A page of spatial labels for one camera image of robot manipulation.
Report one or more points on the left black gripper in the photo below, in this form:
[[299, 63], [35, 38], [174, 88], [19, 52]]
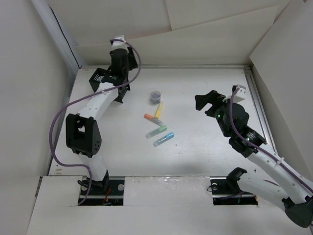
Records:
[[130, 58]]

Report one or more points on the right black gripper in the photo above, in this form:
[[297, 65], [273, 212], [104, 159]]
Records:
[[202, 100]]

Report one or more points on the yellow highlighter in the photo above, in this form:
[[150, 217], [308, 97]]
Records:
[[159, 110]]

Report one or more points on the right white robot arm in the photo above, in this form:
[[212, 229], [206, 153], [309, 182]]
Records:
[[290, 191]]

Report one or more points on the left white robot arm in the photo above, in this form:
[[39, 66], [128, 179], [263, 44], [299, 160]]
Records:
[[82, 132]]

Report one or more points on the black two-compartment organizer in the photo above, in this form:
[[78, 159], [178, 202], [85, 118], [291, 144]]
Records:
[[103, 76]]

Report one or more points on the blue highlighter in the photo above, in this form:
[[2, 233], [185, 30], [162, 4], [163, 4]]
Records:
[[163, 139]]

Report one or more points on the green highlighter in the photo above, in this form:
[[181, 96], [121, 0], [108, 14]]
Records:
[[156, 131]]

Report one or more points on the orange highlighter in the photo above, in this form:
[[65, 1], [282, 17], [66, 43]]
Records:
[[153, 120]]

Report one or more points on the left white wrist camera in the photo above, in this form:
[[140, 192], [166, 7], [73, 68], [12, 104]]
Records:
[[118, 42]]

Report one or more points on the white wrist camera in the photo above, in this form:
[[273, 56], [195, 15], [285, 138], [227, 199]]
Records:
[[118, 42], [240, 94]]

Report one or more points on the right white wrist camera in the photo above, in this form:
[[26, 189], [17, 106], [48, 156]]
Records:
[[240, 94]]

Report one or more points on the aluminium rail right edge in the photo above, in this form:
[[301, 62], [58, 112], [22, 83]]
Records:
[[261, 115]]

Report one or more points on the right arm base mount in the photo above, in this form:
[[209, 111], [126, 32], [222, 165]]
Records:
[[226, 191]]

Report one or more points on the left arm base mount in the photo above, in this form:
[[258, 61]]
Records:
[[110, 195]]

